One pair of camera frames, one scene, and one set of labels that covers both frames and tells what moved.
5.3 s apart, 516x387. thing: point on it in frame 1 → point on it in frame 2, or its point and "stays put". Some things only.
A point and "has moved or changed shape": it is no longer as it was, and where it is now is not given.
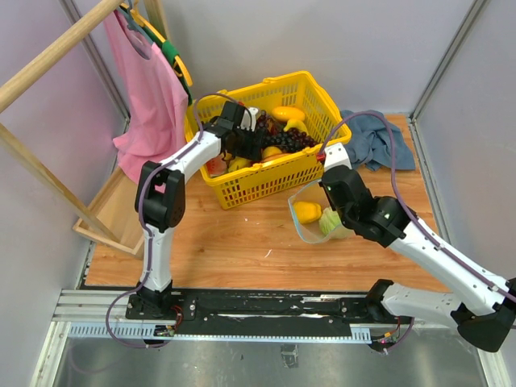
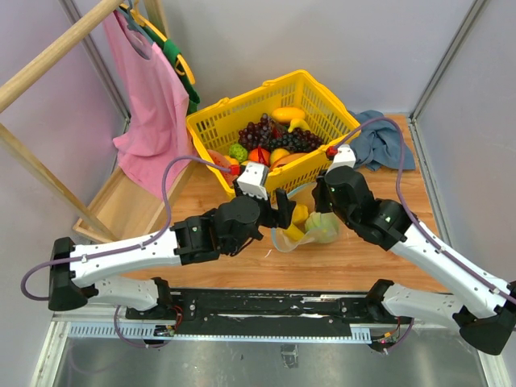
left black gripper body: [243, 147] → [268, 219]
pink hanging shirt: [156, 97] stays put
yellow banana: [293, 123] → [293, 232]
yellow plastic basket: [272, 135] stays put
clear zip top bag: [315, 218] has moved or changed shape
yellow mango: [284, 114] stays put
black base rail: [263, 313] stays put
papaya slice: [276, 156] → [284, 159]
